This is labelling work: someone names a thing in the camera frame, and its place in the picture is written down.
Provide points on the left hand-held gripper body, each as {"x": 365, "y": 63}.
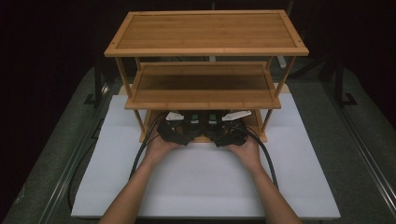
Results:
{"x": 176, "y": 132}

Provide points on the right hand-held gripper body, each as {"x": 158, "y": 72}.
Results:
{"x": 229, "y": 133}

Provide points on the three-tier wooden shelf rack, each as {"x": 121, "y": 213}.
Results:
{"x": 205, "y": 31}

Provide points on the person's left hand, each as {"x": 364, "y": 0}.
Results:
{"x": 160, "y": 149}

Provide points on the person's right hand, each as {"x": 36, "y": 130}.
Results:
{"x": 246, "y": 152}

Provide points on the white foam mat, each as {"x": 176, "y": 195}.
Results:
{"x": 199, "y": 186}

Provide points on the tan wooden board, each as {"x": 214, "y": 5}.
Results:
{"x": 281, "y": 88}

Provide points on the black metal stand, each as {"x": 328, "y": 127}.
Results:
{"x": 98, "y": 84}
{"x": 340, "y": 84}

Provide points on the aluminium table rail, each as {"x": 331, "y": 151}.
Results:
{"x": 361, "y": 146}
{"x": 70, "y": 168}

